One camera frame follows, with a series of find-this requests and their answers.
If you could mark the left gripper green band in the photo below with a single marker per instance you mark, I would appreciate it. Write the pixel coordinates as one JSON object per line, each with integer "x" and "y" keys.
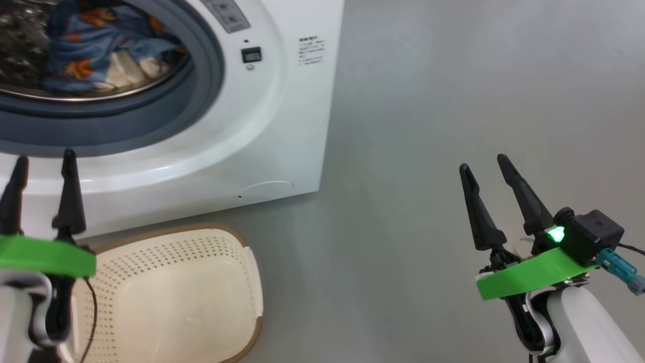
{"x": 45, "y": 257}

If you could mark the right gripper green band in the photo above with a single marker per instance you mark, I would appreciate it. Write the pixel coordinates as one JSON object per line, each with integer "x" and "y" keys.
{"x": 534, "y": 275}

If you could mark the cream white garment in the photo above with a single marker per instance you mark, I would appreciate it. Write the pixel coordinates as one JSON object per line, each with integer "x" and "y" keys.
{"x": 123, "y": 70}

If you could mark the blue patterned garment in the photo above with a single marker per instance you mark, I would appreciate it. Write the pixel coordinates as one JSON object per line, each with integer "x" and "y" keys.
{"x": 90, "y": 40}

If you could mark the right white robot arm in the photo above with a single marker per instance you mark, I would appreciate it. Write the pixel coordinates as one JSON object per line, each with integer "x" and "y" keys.
{"x": 584, "y": 327}

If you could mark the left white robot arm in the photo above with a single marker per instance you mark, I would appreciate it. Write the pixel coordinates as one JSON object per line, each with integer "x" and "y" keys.
{"x": 17, "y": 307}

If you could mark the grey rubber door gasket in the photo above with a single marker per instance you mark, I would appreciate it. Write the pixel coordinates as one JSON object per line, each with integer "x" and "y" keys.
{"x": 151, "y": 116}

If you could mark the steel washing drum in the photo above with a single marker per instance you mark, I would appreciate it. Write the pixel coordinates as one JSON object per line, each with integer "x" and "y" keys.
{"x": 20, "y": 50}

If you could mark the cream perforated laundry basket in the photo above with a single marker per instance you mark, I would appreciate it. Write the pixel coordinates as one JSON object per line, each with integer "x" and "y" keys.
{"x": 176, "y": 302}

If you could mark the white front-load washing machine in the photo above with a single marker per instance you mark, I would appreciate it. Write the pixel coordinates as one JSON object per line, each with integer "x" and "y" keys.
{"x": 282, "y": 126}

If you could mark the black door latch socket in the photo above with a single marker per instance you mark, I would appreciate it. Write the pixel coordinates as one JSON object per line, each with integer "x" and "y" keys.
{"x": 251, "y": 54}

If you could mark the round white filter cover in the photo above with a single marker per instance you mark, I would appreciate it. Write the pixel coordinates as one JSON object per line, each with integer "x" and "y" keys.
{"x": 267, "y": 191}

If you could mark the grey warning sticker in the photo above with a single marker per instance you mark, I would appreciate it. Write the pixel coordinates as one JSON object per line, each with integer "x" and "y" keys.
{"x": 227, "y": 15}

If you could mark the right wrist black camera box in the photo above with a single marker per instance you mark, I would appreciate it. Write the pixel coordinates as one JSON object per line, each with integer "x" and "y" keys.
{"x": 594, "y": 234}

